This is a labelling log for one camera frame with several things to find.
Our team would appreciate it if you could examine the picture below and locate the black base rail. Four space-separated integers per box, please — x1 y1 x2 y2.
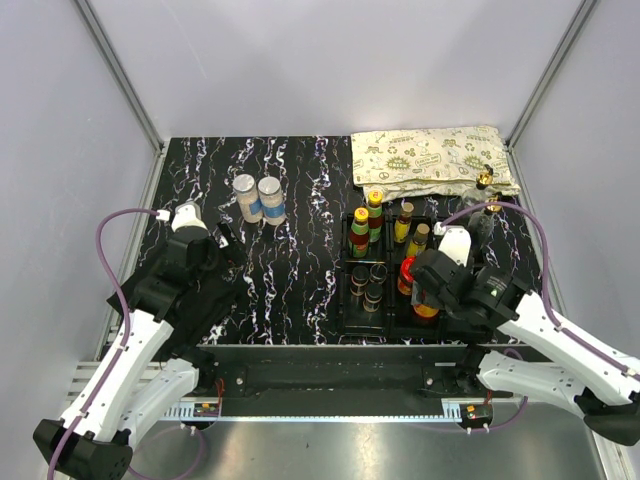
206 345 487 421

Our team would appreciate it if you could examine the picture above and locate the black cloth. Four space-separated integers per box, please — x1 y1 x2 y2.
121 245 241 361

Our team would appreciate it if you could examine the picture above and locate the left white-lid granule jar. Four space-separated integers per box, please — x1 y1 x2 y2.
232 174 263 224

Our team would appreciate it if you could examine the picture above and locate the white-lid granule jar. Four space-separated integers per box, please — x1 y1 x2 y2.
257 176 286 226
232 174 263 224

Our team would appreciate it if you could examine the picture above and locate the purple cable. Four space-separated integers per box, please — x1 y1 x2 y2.
433 201 640 431
47 207 209 480

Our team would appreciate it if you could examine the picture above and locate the patterned cream folded cloth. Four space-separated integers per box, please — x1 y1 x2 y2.
350 125 520 202

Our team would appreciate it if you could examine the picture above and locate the red-lid chili sauce jar front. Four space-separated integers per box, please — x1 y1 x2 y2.
397 256 416 296

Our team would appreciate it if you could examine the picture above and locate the glass oil bottle gold spout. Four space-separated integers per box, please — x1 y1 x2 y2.
461 164 494 208

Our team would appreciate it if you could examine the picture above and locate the yellow-label beige-cap bottle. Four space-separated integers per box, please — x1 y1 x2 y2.
394 202 414 244
405 223 430 258

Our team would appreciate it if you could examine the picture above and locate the right white-lid granule jar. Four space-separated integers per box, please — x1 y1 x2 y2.
257 176 286 226

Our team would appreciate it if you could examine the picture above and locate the yellow-cap green-label bottle front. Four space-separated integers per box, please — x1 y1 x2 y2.
348 207 370 259

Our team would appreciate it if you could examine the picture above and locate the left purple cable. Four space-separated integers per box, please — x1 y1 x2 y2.
47 207 209 480

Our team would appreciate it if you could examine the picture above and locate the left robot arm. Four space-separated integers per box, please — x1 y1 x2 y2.
33 222 246 479

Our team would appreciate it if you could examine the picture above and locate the black organizer tray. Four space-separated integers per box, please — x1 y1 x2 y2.
338 213 493 344

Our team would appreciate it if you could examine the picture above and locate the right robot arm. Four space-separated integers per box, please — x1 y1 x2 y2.
409 250 639 446

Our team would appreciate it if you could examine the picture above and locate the yellow-cap green-label bottle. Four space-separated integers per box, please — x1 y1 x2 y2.
366 189 384 244
348 207 370 259

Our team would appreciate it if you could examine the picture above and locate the red-lid chili sauce jar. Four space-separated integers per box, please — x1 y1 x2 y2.
397 256 416 296
411 299 439 326

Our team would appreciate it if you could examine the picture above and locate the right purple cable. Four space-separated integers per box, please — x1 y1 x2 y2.
433 201 640 431

